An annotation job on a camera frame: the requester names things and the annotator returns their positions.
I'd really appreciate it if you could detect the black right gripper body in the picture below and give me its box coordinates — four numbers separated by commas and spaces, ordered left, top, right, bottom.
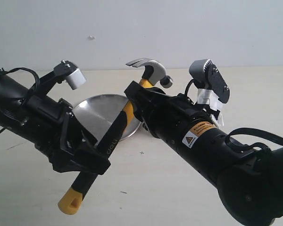
142, 93, 213, 141

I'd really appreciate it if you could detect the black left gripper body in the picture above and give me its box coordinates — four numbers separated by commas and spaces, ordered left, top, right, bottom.
25, 96, 85, 172

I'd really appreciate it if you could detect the yellow black claw hammer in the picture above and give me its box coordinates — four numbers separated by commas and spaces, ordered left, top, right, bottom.
58, 57, 173, 215

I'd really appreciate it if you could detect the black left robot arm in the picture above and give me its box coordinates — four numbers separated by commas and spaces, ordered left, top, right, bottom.
0, 61, 110, 175

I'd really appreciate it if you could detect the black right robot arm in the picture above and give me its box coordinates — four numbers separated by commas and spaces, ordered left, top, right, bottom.
125, 82, 283, 226

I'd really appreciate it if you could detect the round stainless steel plate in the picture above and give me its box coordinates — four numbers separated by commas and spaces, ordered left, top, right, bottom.
73, 94, 128, 141

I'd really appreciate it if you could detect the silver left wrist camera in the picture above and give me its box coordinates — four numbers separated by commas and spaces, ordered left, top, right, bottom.
53, 60, 87, 90

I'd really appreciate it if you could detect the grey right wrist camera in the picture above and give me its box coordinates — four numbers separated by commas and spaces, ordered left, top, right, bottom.
189, 59, 230, 104

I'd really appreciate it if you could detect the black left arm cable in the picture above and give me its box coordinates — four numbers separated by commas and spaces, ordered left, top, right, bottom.
0, 67, 41, 139

